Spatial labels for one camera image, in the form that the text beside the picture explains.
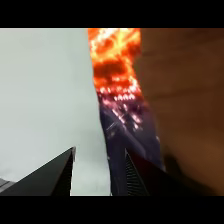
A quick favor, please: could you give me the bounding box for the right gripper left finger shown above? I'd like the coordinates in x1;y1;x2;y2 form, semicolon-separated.
0;146;77;197

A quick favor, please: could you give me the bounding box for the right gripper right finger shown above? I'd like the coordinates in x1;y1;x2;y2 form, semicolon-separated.
124;148;215;197

